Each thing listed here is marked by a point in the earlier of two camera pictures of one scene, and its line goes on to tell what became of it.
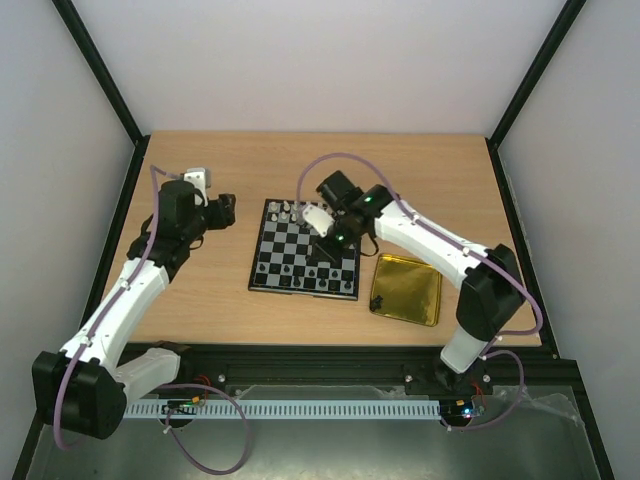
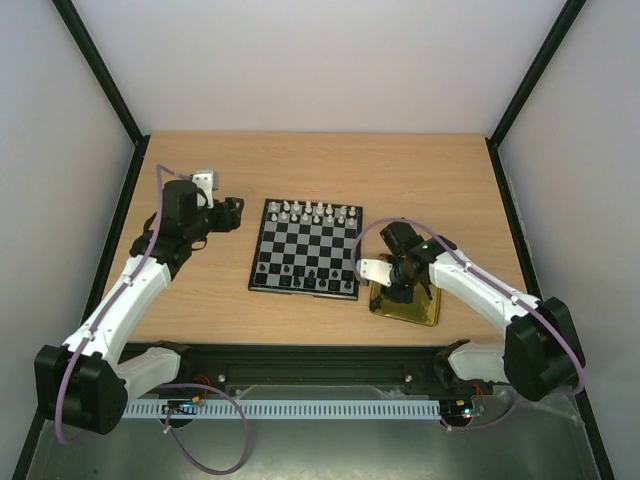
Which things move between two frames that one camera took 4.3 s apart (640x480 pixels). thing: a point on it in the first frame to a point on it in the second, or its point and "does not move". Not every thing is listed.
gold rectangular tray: (411, 289) does not move
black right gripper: (332, 245) to (407, 288)
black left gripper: (225, 212) does not move
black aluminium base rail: (423, 366) does not move
